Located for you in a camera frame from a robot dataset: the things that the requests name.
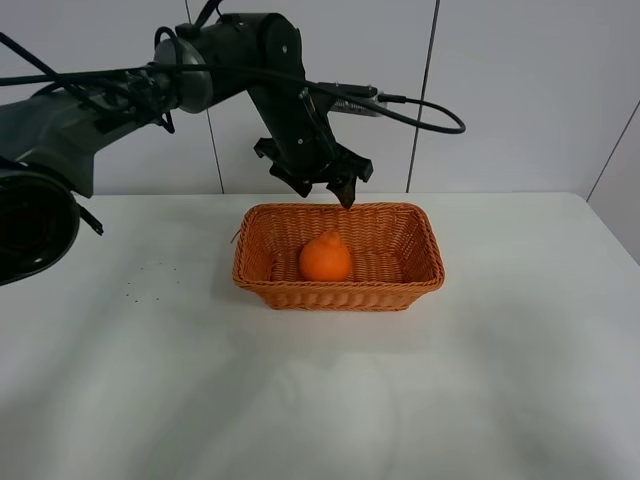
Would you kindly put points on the orange woven wicker basket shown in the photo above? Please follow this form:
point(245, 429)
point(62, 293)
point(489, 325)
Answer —
point(395, 256)

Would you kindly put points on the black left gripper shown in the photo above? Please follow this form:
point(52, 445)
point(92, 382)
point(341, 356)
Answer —
point(302, 147)

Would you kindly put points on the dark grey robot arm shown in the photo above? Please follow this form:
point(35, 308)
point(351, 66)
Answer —
point(49, 141)

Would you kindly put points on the orange with knobbed top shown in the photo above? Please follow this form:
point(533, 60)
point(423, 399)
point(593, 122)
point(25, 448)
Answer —
point(326, 258)

